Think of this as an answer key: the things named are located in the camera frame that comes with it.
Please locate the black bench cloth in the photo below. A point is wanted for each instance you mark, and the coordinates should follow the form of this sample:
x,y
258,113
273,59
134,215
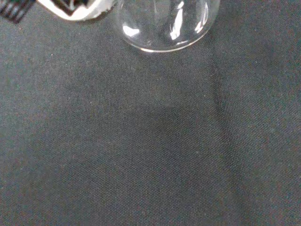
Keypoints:
x,y
150,141

